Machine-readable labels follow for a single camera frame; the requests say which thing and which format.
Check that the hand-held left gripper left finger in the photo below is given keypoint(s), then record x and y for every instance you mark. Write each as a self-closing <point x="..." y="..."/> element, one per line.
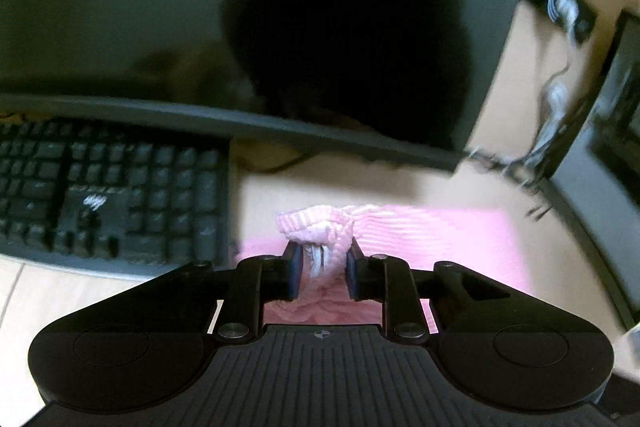
<point x="295" y="269"/>

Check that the black keyboard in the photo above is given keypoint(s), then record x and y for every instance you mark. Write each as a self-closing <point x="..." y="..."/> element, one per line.
<point x="150" y="187"/>

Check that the pink ribbed garment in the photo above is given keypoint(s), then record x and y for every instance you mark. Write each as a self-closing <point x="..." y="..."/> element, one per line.
<point x="425" y="237"/>

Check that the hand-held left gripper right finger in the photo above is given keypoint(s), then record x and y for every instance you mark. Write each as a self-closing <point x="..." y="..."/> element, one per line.
<point x="351" y="269"/>

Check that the black computer monitor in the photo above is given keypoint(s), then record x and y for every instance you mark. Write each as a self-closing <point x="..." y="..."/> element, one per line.
<point x="125" y="7"/>

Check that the white computer case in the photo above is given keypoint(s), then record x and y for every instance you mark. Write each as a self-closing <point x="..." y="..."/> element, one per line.
<point x="615" y="117"/>

